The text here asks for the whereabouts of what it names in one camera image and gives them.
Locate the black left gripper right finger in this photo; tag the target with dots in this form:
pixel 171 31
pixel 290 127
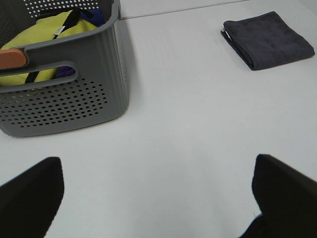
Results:
pixel 286 198

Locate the grey perforated plastic basket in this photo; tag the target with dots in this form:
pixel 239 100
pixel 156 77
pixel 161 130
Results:
pixel 98 90

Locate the orange wooden basket handle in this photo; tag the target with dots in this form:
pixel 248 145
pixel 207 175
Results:
pixel 12 58

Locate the dark grey towel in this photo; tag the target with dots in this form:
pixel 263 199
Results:
pixel 266 41

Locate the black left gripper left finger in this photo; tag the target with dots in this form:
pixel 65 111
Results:
pixel 30 201

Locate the yellow-green towel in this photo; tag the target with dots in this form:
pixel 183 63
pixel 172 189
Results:
pixel 48 26

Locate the purple towel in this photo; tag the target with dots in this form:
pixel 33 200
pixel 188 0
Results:
pixel 79 21

